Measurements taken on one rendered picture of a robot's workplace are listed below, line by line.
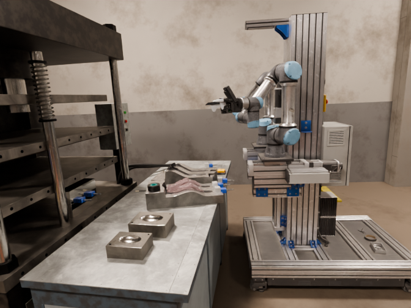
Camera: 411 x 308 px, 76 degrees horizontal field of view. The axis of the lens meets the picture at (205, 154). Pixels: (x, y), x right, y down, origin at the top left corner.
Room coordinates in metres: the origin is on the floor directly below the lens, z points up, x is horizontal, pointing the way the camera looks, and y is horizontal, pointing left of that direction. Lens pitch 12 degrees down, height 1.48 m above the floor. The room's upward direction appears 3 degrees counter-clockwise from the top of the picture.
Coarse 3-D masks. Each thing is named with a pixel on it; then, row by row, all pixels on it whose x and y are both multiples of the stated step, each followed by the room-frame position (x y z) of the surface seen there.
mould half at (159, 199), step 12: (156, 180) 1.83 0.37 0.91; (156, 192) 1.57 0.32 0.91; (180, 192) 1.62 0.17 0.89; (192, 192) 1.60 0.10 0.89; (204, 192) 1.67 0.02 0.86; (216, 192) 1.67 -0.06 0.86; (156, 204) 1.57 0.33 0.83; (168, 204) 1.58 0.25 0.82; (180, 204) 1.59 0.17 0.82; (192, 204) 1.60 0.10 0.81
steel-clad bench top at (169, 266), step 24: (144, 192) 1.88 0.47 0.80; (120, 216) 1.48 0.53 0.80; (192, 216) 1.44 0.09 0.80; (72, 240) 1.22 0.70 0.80; (96, 240) 1.21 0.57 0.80; (168, 240) 1.18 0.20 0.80; (192, 240) 1.17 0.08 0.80; (48, 264) 1.03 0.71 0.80; (72, 264) 1.02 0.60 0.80; (96, 264) 1.01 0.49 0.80; (120, 264) 1.01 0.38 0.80; (144, 264) 1.00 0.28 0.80; (168, 264) 0.99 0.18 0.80; (192, 264) 0.98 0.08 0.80; (120, 288) 0.86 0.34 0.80; (144, 288) 0.85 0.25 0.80; (168, 288) 0.84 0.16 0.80
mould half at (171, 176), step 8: (192, 168) 2.20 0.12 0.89; (208, 168) 2.17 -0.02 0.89; (216, 168) 2.16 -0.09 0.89; (160, 176) 2.10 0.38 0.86; (168, 176) 1.98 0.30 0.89; (176, 176) 1.97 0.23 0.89; (184, 176) 1.97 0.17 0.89; (192, 176) 1.98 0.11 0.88; (200, 176) 1.96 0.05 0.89; (208, 176) 1.94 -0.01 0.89; (216, 176) 2.11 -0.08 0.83; (168, 184) 1.98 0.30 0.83
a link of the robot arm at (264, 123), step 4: (260, 120) 2.37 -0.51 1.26; (264, 120) 2.35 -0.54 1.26; (268, 120) 2.34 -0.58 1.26; (260, 124) 2.36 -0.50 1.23; (264, 124) 2.33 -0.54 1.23; (268, 124) 2.34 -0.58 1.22; (272, 124) 2.41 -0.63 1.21; (260, 128) 2.36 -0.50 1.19; (264, 128) 2.33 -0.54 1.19; (260, 132) 2.36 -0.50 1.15; (264, 132) 2.33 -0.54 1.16
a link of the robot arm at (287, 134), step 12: (276, 72) 1.79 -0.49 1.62; (288, 72) 1.69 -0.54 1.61; (300, 72) 1.72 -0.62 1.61; (288, 84) 1.72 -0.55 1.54; (288, 96) 1.73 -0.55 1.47; (288, 108) 1.73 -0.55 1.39; (288, 120) 1.73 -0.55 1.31; (276, 132) 1.80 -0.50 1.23; (288, 132) 1.70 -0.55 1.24; (288, 144) 1.71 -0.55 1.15
